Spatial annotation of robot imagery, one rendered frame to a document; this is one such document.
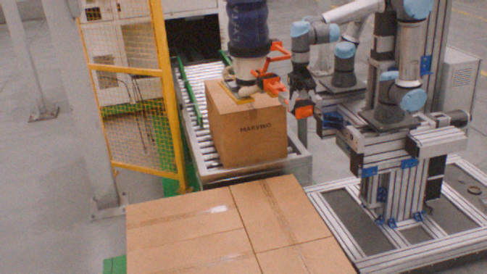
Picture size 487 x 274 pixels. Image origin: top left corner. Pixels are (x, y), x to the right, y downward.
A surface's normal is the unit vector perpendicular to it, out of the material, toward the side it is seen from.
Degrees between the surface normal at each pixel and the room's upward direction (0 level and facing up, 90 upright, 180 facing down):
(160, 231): 0
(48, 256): 0
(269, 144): 90
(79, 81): 90
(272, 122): 90
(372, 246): 0
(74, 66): 89
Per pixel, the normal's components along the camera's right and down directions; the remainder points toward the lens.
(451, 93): 0.26, 0.44
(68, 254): -0.07, -0.88
